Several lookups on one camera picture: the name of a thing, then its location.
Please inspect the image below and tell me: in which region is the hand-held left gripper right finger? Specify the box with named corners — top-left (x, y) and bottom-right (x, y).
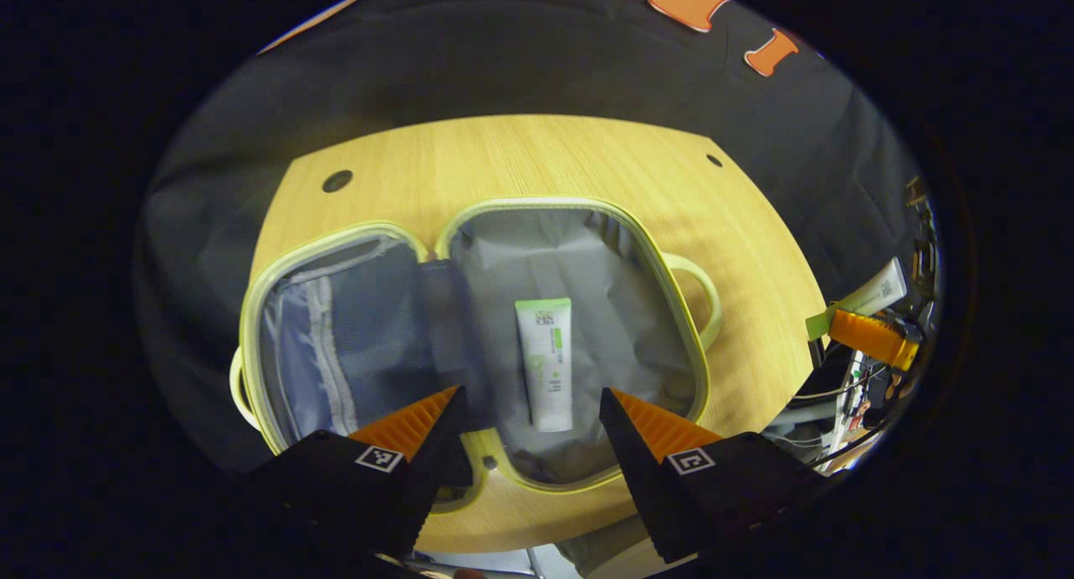
top-left (598, 386), bottom-right (827, 565)

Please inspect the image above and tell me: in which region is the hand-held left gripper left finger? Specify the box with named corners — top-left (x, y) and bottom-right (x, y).
top-left (243, 386), bottom-right (472, 556)

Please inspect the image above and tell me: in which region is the white tube with green cap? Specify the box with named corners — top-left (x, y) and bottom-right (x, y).
top-left (805, 258), bottom-right (909, 342)

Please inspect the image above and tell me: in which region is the white tube with green label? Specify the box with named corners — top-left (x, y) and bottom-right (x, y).
top-left (514, 298), bottom-right (575, 433)

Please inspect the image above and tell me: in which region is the pale yellow suitcase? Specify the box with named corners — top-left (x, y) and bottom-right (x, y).
top-left (229, 196), bottom-right (722, 513)

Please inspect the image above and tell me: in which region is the dark equipment with cables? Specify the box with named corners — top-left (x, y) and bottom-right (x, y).
top-left (762, 344), bottom-right (894, 472)

